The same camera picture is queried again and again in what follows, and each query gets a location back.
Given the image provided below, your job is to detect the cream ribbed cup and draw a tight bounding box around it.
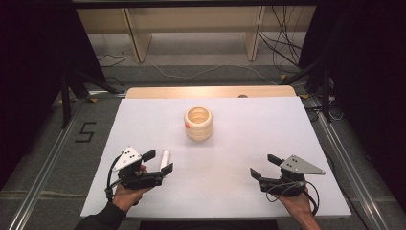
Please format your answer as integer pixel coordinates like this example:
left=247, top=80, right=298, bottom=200
left=183, top=105, right=214, bottom=143

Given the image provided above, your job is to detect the white table board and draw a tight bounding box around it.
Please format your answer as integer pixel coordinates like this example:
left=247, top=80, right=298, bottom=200
left=79, top=96, right=352, bottom=220

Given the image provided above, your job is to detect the light wooden desk frame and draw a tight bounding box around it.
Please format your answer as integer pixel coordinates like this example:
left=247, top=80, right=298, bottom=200
left=76, top=5, right=318, bottom=64

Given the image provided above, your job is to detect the bundle of black floor cables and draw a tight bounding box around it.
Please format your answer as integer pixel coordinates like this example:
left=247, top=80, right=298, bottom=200
left=259, top=5, right=308, bottom=69

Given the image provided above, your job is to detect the white floor cable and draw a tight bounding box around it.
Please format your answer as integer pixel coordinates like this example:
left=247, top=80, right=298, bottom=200
left=152, top=62, right=280, bottom=86

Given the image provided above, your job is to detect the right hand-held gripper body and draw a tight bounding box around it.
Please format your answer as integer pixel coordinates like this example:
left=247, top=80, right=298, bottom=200
left=259, top=154, right=327, bottom=197

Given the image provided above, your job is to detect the dark curtain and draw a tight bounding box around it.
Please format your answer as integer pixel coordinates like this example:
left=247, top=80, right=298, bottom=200
left=298, top=0, right=406, bottom=205
left=0, top=0, right=108, bottom=190

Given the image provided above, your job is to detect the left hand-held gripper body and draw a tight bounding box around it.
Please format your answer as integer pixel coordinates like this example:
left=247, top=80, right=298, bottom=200
left=112, top=146, right=165, bottom=191

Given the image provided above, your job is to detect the white cylindrical tube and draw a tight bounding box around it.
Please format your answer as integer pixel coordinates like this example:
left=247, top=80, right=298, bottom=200
left=159, top=149, right=171, bottom=171

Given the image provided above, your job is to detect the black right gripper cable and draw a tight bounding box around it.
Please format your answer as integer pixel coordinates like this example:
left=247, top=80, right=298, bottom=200
left=265, top=179, right=321, bottom=217

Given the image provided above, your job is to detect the black metal stand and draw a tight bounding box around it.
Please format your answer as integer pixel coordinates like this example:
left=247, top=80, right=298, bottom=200
left=59, top=67, right=126, bottom=129
left=280, top=58, right=333, bottom=125

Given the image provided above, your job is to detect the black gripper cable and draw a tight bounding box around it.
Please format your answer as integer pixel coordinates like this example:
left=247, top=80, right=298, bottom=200
left=265, top=179, right=321, bottom=217
left=104, top=154, right=124, bottom=203

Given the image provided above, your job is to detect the person's right hand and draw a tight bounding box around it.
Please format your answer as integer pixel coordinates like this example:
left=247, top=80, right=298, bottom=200
left=277, top=188, right=316, bottom=222

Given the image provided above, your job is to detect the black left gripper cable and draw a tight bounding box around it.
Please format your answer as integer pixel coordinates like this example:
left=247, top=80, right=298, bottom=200
left=104, top=154, right=124, bottom=203

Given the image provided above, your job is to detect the thin black floor cable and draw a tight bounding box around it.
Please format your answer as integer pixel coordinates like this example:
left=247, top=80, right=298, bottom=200
left=97, top=53, right=127, bottom=69

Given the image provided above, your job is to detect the aluminium floor rail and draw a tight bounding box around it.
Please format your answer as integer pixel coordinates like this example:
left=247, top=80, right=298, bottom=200
left=7, top=98, right=86, bottom=230
left=306, top=95, right=391, bottom=230

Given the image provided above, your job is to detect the person's left hand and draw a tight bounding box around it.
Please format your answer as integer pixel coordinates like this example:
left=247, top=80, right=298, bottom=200
left=111, top=182, right=154, bottom=214

